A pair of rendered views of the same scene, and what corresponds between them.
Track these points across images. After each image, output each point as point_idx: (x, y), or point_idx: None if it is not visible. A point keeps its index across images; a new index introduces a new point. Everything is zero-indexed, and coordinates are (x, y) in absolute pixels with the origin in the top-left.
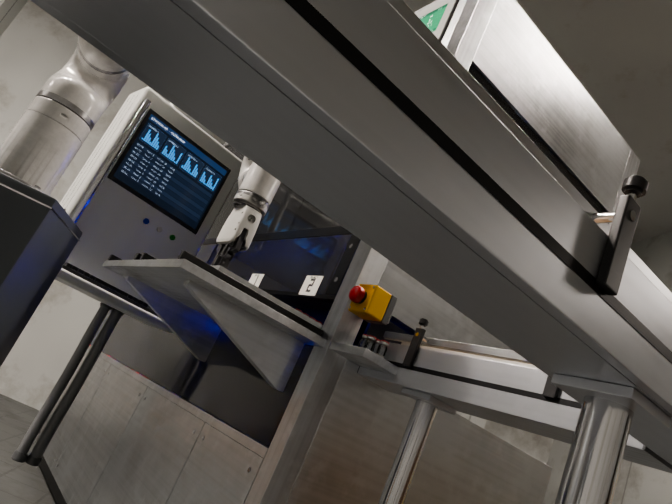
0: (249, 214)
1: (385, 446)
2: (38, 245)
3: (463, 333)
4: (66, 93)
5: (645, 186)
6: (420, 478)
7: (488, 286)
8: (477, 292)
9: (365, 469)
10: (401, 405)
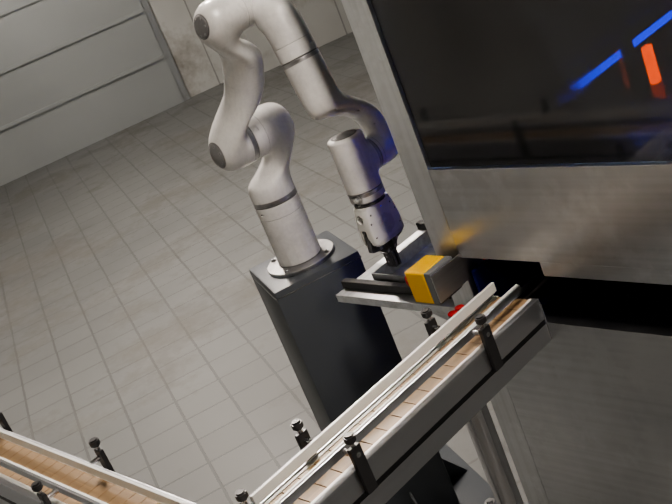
0: (356, 217)
1: (592, 396)
2: (301, 313)
3: (595, 230)
4: (252, 200)
5: (32, 490)
6: (668, 424)
7: None
8: None
9: (586, 422)
10: (577, 349)
